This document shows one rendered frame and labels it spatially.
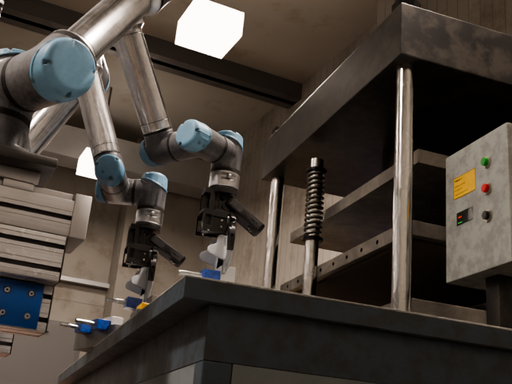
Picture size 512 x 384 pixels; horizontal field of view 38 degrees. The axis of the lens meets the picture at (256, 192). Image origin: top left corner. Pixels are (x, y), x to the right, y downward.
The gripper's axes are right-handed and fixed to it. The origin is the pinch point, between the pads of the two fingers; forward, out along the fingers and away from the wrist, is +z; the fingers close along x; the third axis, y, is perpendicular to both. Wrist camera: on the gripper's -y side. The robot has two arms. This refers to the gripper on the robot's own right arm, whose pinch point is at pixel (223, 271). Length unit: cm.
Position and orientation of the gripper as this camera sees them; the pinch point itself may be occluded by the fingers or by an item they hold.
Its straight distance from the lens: 179.0
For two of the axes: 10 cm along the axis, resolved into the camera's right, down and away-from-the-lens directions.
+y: -9.4, -1.9, -2.9
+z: -0.8, 9.3, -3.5
